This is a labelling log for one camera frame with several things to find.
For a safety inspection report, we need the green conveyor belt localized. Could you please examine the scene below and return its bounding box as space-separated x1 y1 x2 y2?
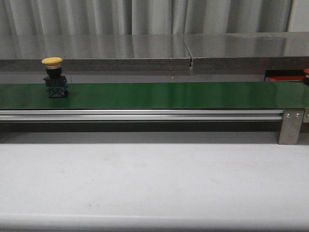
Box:
0 82 309 110

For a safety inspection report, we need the grey pleated curtain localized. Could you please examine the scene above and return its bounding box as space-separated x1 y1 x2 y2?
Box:
0 0 293 35

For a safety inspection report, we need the stainless steel table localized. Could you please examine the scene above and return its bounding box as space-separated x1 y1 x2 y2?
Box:
184 32 309 71
0 35 191 72

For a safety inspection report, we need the right stainless steel table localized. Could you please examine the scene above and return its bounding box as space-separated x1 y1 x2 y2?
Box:
184 32 309 71

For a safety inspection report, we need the aluminium conveyor side rail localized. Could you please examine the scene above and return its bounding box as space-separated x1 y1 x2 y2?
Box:
0 109 283 122

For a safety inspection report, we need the red bin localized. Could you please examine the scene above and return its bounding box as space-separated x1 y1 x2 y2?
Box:
269 75 305 82

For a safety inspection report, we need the small steel end bracket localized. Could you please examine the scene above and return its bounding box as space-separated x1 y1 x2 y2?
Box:
303 108 309 123

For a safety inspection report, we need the steel conveyor support bracket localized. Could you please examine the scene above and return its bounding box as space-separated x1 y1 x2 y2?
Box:
278 109 304 145

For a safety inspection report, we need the left stainless steel table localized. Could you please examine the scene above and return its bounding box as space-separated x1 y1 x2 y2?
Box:
0 35 191 72

